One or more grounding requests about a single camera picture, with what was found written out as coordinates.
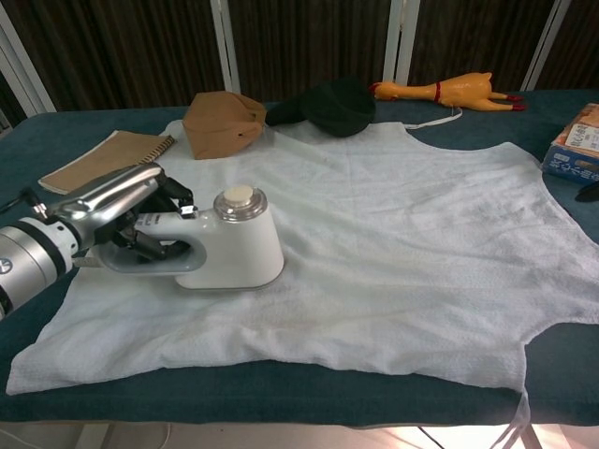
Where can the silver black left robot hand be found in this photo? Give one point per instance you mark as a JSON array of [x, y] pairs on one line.
[[112, 192]]

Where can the white handheld iron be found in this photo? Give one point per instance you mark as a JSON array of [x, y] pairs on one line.
[[248, 252]]

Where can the brown spiral notebook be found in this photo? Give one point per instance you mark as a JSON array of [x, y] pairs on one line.
[[107, 159]]

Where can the dark blue table cover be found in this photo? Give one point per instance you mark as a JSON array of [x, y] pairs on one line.
[[42, 135]]

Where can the brown paper bag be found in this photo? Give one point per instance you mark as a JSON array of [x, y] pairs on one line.
[[215, 126]]

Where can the black cap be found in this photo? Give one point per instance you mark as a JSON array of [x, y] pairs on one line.
[[337, 107]]

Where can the white cloth garment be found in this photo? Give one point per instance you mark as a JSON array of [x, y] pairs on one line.
[[374, 234]]

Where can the yellow rubber chicken toy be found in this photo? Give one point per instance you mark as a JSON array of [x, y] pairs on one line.
[[458, 89]]

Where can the orange blue snack box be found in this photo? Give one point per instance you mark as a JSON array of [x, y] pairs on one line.
[[575, 154]]

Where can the white partition post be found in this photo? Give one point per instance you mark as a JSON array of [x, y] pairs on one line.
[[550, 47], [400, 42], [224, 47], [28, 70]]

